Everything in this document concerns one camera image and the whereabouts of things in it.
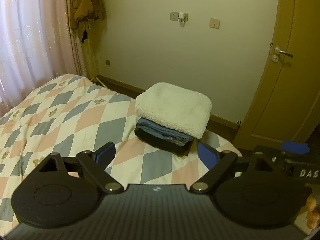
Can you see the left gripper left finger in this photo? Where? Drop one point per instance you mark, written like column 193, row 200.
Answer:
column 93, row 165

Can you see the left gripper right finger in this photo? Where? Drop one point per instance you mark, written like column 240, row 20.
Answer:
column 220, row 166

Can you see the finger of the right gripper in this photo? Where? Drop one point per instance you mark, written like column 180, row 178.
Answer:
column 295, row 147

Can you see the cream fleece vest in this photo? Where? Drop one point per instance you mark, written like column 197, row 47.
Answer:
column 174, row 107

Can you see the person's right hand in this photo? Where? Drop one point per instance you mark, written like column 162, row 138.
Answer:
column 312, row 205

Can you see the wooden door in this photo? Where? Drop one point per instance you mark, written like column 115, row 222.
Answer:
column 286, row 104

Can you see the checkered patchwork quilt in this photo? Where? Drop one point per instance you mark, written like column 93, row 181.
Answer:
column 70, row 114

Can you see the folded black garment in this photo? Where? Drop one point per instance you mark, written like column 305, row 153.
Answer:
column 163, row 144

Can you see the folded blue jeans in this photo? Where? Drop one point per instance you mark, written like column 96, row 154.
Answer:
column 164, row 133

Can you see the coat stand pole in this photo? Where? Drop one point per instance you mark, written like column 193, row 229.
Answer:
column 88, row 52

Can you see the sheer pink curtain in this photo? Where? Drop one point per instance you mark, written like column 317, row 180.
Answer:
column 37, row 45

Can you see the brown hanging jacket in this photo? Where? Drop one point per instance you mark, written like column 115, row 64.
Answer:
column 84, row 10

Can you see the silver door handle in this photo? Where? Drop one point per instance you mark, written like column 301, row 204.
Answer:
column 277, row 52

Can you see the beige wall switch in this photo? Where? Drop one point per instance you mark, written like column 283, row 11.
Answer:
column 214, row 23

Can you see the wall socket with charger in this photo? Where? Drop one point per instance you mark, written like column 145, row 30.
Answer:
column 180, row 17

